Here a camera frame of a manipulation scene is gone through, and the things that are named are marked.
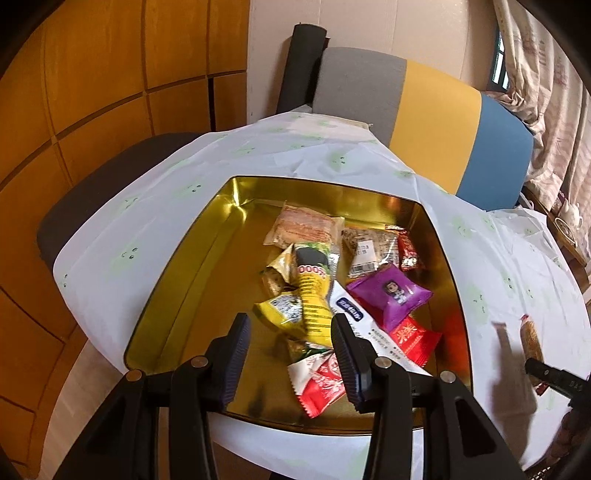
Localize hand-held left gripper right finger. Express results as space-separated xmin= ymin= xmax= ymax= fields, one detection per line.
xmin=330 ymin=313 xmax=527 ymax=480

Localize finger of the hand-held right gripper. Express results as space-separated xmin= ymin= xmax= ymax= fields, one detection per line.
xmin=525 ymin=357 xmax=591 ymax=407

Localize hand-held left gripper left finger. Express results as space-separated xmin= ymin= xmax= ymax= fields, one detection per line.
xmin=53 ymin=313 xmax=252 ymax=480

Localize red white snack packet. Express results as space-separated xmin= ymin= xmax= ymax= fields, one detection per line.
xmin=288 ymin=351 xmax=352 ymax=418

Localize grain bar packet red end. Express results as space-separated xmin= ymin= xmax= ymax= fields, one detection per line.
xmin=519 ymin=314 xmax=546 ymax=398

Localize small yellow snack packet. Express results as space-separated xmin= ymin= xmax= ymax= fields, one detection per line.
xmin=254 ymin=293 xmax=308 ymax=337

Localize long yellow packet black oval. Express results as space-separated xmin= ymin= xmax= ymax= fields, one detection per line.
xmin=294 ymin=244 xmax=341 ymax=347

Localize large red snack packet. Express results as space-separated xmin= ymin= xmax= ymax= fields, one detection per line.
xmin=388 ymin=316 xmax=441 ymax=370

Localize purple snack packet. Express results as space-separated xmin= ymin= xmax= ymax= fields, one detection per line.
xmin=346 ymin=264 xmax=432 ymax=333

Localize gold tin box maroon sides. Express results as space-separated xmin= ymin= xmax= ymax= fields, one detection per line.
xmin=122 ymin=175 xmax=472 ymax=437

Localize gold green snack packet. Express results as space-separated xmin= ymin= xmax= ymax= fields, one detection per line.
xmin=263 ymin=244 xmax=301 ymax=296

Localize clear grain bar packet white label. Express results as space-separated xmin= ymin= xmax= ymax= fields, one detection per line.
xmin=342 ymin=226 xmax=400 ymax=278

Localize small red gold candy packet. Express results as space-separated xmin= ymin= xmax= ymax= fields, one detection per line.
xmin=396 ymin=228 xmax=424 ymax=271

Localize clear wafer packet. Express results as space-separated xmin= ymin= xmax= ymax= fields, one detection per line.
xmin=263 ymin=205 xmax=345 ymax=247

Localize person's right forearm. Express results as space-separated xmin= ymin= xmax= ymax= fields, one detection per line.
xmin=547 ymin=406 xmax=591 ymax=469

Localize wooden side table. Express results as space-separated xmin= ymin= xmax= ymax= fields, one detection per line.
xmin=522 ymin=189 xmax=591 ymax=278

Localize round tray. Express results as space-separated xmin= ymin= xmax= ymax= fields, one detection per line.
xmin=554 ymin=217 xmax=578 ymax=245

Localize pale printed tablecloth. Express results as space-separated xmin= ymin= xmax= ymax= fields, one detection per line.
xmin=53 ymin=104 xmax=591 ymax=480

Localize dark grey chair seat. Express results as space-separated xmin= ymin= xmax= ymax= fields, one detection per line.
xmin=37 ymin=133 xmax=204 ymax=264

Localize grey yellow blue chair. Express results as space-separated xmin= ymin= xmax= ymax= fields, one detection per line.
xmin=311 ymin=46 xmax=534 ymax=208

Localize patterned beige curtain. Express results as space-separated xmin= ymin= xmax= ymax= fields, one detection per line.
xmin=492 ymin=0 xmax=591 ymax=213

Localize wooden wardrobe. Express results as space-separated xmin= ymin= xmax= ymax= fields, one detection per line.
xmin=0 ymin=0 xmax=252 ymax=467

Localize window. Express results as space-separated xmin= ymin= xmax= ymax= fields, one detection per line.
xmin=489 ymin=23 xmax=511 ymax=90

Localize black upright chair frame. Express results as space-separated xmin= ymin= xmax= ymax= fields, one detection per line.
xmin=277 ymin=23 xmax=328 ymax=114

